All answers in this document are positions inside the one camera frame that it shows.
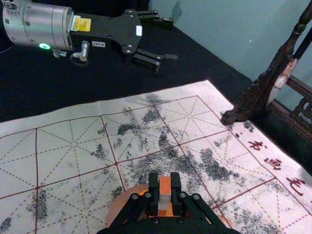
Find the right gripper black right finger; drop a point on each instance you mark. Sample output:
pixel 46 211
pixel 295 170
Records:
pixel 176 190

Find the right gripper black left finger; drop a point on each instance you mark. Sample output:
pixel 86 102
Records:
pixel 153 190

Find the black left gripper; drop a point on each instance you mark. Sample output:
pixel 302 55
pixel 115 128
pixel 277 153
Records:
pixel 109 29

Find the orange round dish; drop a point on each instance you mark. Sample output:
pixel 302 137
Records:
pixel 165 186

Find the calligraphy sheet with red grid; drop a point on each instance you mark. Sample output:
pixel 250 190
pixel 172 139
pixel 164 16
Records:
pixel 73 148

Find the black table cloth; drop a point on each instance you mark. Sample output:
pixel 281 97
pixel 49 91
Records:
pixel 48 85

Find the dark wooden brush rack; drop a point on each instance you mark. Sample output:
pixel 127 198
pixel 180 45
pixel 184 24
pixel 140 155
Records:
pixel 258 97

